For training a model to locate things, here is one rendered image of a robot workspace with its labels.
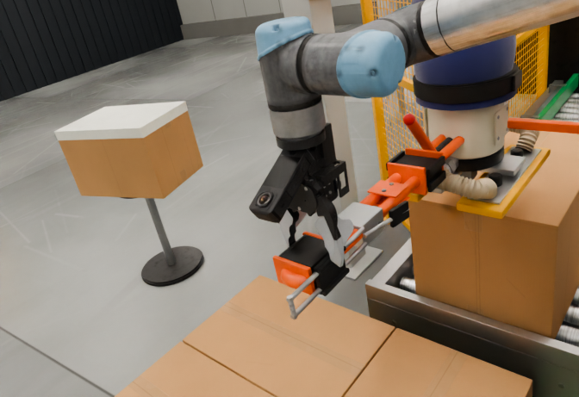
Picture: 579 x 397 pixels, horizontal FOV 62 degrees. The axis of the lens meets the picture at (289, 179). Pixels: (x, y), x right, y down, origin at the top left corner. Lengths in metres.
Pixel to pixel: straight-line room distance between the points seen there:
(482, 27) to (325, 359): 1.14
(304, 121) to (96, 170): 2.24
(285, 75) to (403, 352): 1.08
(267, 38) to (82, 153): 2.28
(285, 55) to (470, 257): 0.99
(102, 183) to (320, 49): 2.34
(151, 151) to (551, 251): 1.85
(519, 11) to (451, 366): 1.09
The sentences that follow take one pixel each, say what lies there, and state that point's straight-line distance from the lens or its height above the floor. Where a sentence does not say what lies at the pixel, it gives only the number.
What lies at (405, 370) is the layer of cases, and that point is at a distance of 1.48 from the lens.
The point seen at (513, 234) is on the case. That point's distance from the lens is 1.36.
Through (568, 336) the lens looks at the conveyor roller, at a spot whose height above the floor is 0.54.
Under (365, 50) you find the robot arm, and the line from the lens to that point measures 0.55.
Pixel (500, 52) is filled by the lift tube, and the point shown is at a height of 1.39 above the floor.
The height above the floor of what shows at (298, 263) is 1.23.
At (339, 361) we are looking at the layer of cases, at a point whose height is 0.54.
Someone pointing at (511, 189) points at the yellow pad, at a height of 1.09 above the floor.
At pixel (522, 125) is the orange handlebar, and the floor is 1.20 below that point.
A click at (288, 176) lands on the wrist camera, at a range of 0.65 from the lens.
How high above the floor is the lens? 1.65
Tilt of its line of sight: 25 degrees down
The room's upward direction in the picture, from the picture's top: 12 degrees counter-clockwise
